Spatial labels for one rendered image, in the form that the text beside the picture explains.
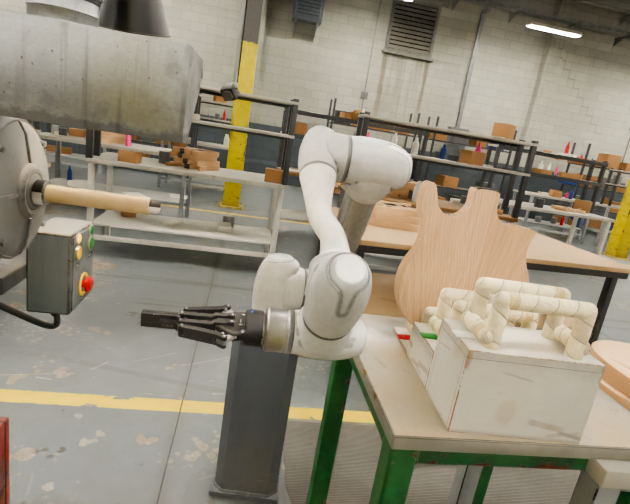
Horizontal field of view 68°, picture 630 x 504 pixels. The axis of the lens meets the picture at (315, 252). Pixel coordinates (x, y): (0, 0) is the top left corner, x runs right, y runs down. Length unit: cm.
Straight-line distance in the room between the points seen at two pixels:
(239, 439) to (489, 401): 118
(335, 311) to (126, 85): 48
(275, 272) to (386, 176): 58
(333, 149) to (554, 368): 74
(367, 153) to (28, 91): 81
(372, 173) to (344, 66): 1093
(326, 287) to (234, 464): 132
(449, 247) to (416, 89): 1148
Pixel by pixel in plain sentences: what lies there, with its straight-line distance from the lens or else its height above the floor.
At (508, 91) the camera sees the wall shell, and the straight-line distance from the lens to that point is 1364.
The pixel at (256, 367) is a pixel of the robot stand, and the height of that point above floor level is 58.
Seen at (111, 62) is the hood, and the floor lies 148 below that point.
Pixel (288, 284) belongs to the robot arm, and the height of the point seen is 89.
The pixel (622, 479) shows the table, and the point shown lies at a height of 88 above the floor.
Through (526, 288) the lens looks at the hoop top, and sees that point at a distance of 101.
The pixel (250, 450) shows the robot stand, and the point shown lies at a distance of 196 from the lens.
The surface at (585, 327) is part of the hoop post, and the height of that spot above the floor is 117.
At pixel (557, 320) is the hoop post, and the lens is 107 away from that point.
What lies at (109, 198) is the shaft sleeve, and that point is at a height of 126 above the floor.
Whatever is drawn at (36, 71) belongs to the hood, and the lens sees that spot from 81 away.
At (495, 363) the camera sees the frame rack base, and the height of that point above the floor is 108.
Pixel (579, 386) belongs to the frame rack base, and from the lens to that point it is 104.
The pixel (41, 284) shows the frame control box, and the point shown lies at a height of 99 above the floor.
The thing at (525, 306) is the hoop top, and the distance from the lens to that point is 92.
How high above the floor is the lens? 144
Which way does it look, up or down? 14 degrees down
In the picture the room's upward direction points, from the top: 9 degrees clockwise
